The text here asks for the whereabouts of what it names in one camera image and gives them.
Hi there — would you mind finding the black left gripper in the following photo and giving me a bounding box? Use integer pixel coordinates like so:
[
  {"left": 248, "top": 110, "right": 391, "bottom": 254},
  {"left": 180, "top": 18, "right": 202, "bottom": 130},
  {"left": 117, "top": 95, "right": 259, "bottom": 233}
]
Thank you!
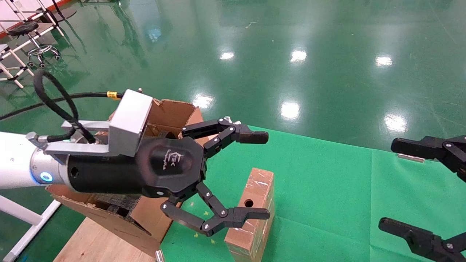
[{"left": 67, "top": 117, "right": 270, "bottom": 237}]

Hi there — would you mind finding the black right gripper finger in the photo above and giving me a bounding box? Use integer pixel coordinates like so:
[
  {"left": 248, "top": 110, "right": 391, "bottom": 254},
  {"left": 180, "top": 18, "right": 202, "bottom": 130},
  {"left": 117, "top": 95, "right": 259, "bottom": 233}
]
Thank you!
[
  {"left": 379, "top": 217, "right": 466, "bottom": 262},
  {"left": 391, "top": 135, "right": 466, "bottom": 182}
]

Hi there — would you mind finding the small taped cardboard box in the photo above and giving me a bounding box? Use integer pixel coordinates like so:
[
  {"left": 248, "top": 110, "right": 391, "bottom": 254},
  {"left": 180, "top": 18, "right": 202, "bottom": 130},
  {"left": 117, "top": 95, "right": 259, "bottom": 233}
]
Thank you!
[{"left": 225, "top": 167, "right": 275, "bottom": 262}]

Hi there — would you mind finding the large open torn carton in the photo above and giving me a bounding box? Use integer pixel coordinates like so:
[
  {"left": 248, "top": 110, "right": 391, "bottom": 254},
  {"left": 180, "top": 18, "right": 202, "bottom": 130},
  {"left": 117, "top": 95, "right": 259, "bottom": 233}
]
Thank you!
[{"left": 46, "top": 98, "right": 213, "bottom": 257}]

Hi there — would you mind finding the green cloth mat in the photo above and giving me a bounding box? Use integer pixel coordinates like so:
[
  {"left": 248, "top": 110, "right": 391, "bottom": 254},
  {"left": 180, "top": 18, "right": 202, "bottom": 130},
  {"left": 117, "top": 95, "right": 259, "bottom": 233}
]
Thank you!
[{"left": 160, "top": 126, "right": 466, "bottom": 262}]

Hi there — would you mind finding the white pipe rack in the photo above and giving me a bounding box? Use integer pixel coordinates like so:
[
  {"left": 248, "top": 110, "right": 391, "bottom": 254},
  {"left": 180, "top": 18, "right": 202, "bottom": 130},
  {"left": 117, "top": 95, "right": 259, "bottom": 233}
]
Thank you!
[{"left": 0, "top": 0, "right": 66, "bottom": 89}]

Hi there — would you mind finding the black wheeled stool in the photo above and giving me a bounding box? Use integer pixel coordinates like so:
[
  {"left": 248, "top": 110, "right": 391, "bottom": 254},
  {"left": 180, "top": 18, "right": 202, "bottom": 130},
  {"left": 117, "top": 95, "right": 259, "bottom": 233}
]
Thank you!
[{"left": 7, "top": 21, "right": 62, "bottom": 69}]

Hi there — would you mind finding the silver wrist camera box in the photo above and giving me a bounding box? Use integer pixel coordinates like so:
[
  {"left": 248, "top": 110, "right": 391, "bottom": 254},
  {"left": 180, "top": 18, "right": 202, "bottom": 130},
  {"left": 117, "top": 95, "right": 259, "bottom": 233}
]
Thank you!
[{"left": 44, "top": 89, "right": 153, "bottom": 158}]

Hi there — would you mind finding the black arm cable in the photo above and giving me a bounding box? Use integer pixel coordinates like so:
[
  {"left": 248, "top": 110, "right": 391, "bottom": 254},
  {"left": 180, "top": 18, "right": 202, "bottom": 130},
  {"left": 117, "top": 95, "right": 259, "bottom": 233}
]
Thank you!
[{"left": 0, "top": 70, "right": 124, "bottom": 144}]

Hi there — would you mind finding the white tube frame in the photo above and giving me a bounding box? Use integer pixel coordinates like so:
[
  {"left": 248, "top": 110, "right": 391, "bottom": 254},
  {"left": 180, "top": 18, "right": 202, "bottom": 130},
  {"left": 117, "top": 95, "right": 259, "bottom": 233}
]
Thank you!
[{"left": 0, "top": 195, "right": 62, "bottom": 262}]

